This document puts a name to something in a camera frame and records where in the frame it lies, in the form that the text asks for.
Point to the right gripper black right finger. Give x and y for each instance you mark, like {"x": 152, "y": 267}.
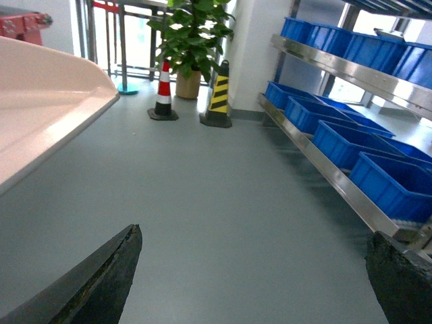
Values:
{"x": 400, "y": 278}

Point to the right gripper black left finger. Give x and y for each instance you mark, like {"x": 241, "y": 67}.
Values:
{"x": 94, "y": 291}

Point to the beige plastic dustpan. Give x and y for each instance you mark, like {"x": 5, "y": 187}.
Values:
{"x": 48, "y": 97}

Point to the blue bin lower shelf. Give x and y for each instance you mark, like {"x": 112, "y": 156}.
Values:
{"x": 401, "y": 190}

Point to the stainless steel shelf rack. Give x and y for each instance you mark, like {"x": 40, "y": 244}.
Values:
{"x": 331, "y": 135}

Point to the blue bin on shelf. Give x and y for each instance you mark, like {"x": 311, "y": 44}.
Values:
{"x": 297, "y": 30}

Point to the red white traffic cone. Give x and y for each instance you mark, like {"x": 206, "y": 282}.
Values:
{"x": 162, "y": 110}

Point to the yellow black traffic cone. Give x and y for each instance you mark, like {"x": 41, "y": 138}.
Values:
{"x": 217, "y": 113}

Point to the potted green plant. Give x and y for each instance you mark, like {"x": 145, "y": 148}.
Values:
{"x": 192, "y": 34}

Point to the red table frame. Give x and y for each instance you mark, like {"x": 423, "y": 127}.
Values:
{"x": 23, "y": 24}

